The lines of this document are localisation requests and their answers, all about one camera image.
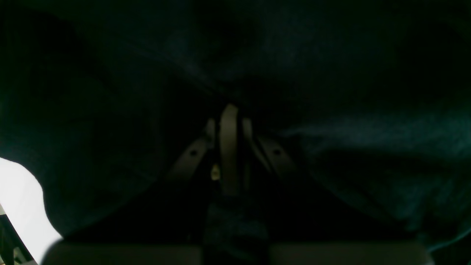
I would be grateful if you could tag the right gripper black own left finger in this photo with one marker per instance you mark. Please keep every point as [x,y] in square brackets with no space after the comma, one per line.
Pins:
[166,233]

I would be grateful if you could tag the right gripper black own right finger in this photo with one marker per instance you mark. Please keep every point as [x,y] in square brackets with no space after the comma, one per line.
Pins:
[316,228]

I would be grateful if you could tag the black T-shirt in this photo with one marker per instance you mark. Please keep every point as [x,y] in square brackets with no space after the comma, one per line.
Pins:
[369,98]

